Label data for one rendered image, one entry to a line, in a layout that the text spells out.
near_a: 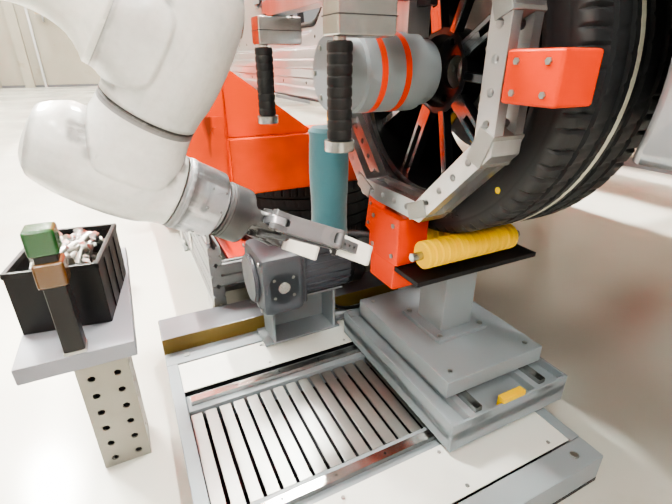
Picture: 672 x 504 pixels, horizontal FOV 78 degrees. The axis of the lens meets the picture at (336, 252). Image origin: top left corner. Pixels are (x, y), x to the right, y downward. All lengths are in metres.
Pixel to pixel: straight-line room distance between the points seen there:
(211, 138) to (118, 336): 0.59
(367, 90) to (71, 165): 0.49
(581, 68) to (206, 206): 0.49
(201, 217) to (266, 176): 0.73
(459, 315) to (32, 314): 0.92
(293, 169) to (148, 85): 0.85
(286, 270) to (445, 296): 0.41
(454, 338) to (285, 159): 0.68
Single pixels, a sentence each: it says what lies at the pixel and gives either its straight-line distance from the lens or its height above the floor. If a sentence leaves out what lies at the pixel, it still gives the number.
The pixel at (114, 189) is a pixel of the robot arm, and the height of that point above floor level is 0.75.
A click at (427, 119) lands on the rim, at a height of 0.76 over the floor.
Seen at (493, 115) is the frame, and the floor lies 0.80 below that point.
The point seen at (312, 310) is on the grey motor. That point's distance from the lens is 1.42.
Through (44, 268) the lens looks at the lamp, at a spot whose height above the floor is 0.60.
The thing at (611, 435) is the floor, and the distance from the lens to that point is 1.36.
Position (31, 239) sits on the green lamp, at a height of 0.65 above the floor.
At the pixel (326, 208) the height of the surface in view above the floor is 0.57.
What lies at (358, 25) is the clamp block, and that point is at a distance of 0.62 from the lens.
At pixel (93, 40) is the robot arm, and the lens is 0.45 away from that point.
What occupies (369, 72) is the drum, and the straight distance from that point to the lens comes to 0.77.
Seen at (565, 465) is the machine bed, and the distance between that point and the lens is 1.12.
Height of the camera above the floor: 0.87
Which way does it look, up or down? 24 degrees down
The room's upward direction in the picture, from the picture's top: straight up
